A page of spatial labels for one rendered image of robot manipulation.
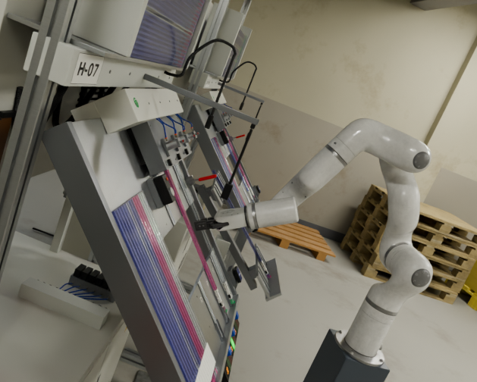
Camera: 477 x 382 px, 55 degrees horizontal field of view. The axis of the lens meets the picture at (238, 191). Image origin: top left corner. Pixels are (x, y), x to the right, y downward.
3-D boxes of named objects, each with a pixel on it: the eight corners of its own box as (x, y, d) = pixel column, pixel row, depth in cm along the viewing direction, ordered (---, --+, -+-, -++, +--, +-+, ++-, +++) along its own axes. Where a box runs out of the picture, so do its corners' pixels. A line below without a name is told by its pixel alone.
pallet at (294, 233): (313, 236, 551) (316, 229, 548) (334, 264, 478) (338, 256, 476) (224, 206, 525) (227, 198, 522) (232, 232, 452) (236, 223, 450)
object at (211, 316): (226, 297, 165) (234, 294, 164) (189, 429, 101) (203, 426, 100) (207, 249, 162) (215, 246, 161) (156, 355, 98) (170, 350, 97)
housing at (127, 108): (145, 126, 155) (184, 111, 152) (84, 143, 107) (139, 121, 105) (136, 104, 153) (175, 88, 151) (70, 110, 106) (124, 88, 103)
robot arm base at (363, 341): (370, 339, 179) (391, 299, 175) (392, 371, 161) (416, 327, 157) (327, 327, 175) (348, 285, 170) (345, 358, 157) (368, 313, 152)
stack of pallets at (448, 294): (418, 270, 585) (450, 212, 565) (456, 305, 507) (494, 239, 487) (337, 244, 558) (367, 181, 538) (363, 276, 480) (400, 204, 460)
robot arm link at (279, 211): (255, 201, 154) (253, 203, 145) (295, 195, 152) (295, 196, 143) (260, 226, 154) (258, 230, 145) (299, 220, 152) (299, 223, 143)
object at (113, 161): (181, 205, 159) (195, 199, 158) (112, 282, 95) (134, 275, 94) (144, 114, 154) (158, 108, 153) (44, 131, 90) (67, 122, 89)
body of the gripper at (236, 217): (249, 201, 154) (216, 207, 155) (246, 209, 144) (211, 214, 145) (253, 223, 155) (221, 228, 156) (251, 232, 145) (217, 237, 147)
